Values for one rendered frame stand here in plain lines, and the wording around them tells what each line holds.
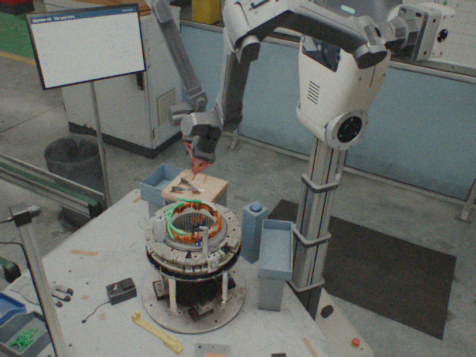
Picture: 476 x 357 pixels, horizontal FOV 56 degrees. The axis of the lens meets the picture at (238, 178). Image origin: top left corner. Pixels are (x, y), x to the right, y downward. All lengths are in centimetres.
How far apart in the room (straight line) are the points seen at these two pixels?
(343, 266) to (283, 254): 152
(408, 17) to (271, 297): 101
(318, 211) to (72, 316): 96
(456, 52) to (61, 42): 237
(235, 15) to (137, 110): 299
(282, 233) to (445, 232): 214
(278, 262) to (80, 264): 82
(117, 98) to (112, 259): 223
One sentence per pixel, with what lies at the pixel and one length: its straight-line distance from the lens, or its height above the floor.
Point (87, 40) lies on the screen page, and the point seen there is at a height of 143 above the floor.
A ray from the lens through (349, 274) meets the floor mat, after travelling 300.
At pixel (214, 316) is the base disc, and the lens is 164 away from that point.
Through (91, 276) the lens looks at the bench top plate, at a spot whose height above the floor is 78.
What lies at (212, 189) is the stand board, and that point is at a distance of 176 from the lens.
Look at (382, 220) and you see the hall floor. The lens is 353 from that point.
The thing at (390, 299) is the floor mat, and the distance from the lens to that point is 294.
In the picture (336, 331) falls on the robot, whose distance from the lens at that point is 236.
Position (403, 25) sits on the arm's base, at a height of 181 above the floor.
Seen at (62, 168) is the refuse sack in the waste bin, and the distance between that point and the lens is 301.
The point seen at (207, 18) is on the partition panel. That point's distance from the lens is 388.
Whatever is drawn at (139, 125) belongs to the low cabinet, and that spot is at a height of 32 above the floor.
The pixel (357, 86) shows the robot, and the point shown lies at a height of 160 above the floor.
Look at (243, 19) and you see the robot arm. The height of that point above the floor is 187.
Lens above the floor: 209
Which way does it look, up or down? 34 degrees down
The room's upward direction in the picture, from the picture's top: 3 degrees clockwise
